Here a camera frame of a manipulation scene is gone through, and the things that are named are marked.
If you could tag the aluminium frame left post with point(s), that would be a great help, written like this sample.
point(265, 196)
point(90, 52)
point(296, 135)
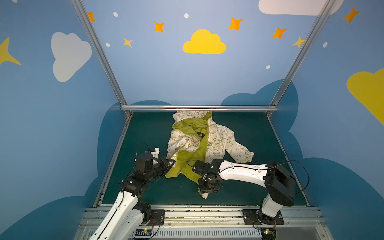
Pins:
point(88, 26)

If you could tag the aluminium frame right post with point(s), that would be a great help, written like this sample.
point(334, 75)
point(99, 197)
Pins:
point(304, 50)

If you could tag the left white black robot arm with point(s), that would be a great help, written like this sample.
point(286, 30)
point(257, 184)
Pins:
point(129, 212)

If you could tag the white green printed jacket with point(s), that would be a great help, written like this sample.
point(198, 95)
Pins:
point(195, 136)

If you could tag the right small circuit board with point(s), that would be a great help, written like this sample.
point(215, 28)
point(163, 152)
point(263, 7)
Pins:
point(268, 234)

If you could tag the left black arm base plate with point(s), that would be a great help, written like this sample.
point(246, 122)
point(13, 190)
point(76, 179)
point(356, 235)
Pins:
point(154, 217)

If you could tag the aluminium frame back rail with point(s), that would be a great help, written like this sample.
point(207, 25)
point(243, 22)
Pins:
point(149, 108)

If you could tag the aluminium front rail base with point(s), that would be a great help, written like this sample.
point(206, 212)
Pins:
point(198, 222)

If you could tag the small circuit board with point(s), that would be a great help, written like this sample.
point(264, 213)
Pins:
point(145, 234)
point(268, 234)

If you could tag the left small circuit board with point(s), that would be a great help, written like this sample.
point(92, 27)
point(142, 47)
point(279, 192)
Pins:
point(145, 234)

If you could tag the aluminium frame post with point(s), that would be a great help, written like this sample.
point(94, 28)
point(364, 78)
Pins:
point(88, 26)
point(304, 50)

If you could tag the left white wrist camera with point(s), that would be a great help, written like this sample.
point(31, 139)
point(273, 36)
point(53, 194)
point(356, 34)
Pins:
point(155, 153)

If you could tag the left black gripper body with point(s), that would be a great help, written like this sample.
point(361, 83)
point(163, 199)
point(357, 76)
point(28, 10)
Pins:
point(163, 165)

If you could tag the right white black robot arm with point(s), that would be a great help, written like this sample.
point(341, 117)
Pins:
point(274, 177)

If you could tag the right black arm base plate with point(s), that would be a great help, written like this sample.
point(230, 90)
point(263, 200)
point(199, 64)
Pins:
point(256, 217)

